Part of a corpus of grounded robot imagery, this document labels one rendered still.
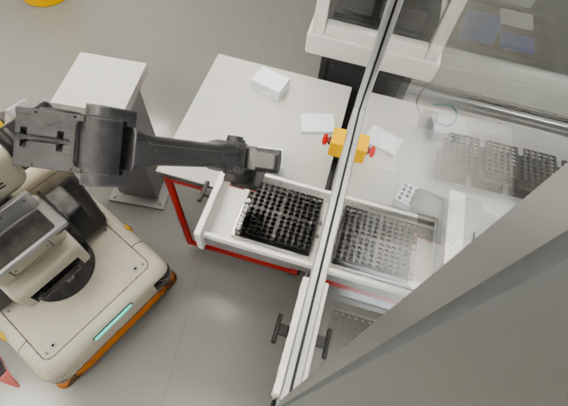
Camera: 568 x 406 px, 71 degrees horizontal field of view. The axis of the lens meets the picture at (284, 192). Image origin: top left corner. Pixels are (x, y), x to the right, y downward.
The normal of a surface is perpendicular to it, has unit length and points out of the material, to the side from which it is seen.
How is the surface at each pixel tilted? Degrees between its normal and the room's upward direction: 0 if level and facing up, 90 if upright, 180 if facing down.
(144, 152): 73
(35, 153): 36
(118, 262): 0
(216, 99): 0
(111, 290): 0
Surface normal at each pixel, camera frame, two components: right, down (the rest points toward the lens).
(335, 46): -0.27, 0.83
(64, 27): 0.07, -0.50
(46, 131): 0.07, 0.11
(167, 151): 0.92, 0.15
